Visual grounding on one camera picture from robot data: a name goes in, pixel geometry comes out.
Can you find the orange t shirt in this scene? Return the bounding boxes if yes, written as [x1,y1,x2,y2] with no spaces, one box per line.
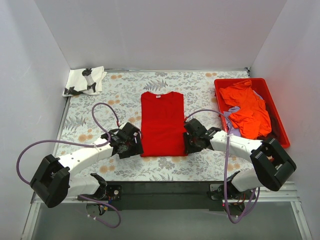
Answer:
[219,80,272,140]

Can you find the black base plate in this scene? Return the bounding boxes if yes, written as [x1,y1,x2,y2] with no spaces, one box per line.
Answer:
[77,181,256,212]

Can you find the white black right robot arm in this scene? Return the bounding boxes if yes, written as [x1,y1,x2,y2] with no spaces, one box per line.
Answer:
[183,127,297,199]

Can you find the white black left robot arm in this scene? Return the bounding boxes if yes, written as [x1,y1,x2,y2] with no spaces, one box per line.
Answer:
[29,134,143,208]

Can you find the aluminium frame rail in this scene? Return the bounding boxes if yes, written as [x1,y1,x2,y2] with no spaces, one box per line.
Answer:
[22,182,312,240]

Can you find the floral table cloth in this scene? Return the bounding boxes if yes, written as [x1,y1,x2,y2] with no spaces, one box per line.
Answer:
[55,70,253,181]

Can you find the red plastic bin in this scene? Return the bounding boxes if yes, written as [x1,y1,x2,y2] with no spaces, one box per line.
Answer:
[214,78,291,149]

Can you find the dark maroon t shirt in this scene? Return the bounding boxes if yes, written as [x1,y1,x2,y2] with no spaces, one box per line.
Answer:
[257,103,280,140]

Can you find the red t shirt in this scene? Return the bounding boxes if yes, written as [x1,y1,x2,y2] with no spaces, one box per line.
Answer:
[140,91,187,157]

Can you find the white black printed t shirt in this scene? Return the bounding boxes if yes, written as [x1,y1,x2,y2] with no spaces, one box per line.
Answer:
[62,66,107,97]

